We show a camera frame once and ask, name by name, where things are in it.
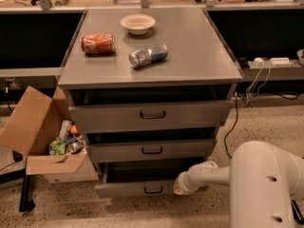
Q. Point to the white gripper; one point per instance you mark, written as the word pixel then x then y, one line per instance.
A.
pixel 190 181

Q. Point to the grey bottom drawer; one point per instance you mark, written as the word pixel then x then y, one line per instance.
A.
pixel 141 178

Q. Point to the grey drawer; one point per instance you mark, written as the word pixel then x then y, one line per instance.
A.
pixel 141 178
pixel 155 150
pixel 157 116

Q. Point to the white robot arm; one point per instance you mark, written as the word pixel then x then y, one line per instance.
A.
pixel 263 182

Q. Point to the grey middle drawer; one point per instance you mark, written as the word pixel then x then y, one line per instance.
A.
pixel 155 150

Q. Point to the grey drawer cabinet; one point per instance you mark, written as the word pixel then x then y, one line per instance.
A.
pixel 160 96

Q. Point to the grey top drawer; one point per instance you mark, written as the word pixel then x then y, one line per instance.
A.
pixel 157 116

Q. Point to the crushed can in box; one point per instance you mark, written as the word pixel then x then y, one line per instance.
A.
pixel 75 147

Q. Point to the orange fruit in box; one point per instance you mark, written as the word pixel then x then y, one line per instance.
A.
pixel 73 130

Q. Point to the silver blue soda can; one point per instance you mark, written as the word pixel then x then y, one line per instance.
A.
pixel 148 55

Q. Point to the silver can in box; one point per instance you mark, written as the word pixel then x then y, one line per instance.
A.
pixel 65 129

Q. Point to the green snack bag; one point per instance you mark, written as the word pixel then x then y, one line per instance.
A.
pixel 57 147

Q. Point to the white power strip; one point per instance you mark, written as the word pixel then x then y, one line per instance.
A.
pixel 273 62

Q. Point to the brown cardboard box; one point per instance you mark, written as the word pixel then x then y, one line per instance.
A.
pixel 32 126

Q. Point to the black stand leg left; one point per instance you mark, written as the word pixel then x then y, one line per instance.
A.
pixel 26 203

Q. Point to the orange soda can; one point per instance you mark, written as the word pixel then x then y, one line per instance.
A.
pixel 99 43

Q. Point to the white bowl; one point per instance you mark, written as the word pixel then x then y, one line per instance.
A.
pixel 138 24

